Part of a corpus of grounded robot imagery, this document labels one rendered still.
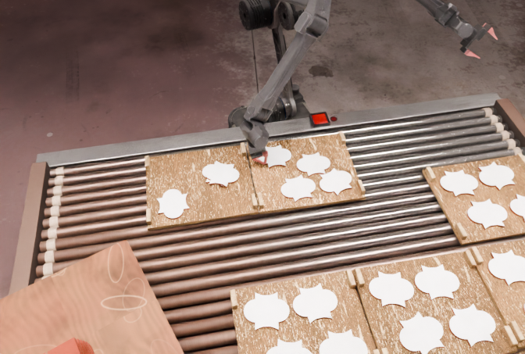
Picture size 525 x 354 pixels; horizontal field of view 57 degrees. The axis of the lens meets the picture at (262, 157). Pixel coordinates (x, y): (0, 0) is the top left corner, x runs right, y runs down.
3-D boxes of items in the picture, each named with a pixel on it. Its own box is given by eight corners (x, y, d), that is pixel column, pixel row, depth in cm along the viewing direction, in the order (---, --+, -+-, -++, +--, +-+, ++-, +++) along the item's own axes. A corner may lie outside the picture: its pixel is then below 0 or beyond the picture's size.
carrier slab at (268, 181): (246, 147, 205) (246, 144, 204) (341, 135, 209) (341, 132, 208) (259, 214, 182) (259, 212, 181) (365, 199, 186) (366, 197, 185)
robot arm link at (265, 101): (323, 19, 172) (302, 8, 165) (332, 26, 168) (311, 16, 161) (261, 116, 189) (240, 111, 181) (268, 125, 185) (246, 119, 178)
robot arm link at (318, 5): (342, -1, 166) (323, -12, 160) (326, 37, 169) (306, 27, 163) (267, -20, 199) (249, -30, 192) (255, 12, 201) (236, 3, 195)
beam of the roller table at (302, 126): (41, 162, 209) (37, 153, 204) (491, 101, 233) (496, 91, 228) (39, 177, 203) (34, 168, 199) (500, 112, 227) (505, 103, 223)
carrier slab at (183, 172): (146, 160, 201) (145, 158, 199) (244, 147, 205) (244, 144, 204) (148, 230, 178) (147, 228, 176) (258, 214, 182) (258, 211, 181)
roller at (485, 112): (54, 173, 202) (50, 166, 199) (489, 112, 225) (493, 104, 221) (52, 182, 199) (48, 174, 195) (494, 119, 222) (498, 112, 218)
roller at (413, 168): (47, 223, 186) (43, 215, 182) (518, 151, 208) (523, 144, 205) (45, 233, 183) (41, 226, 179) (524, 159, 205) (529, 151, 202)
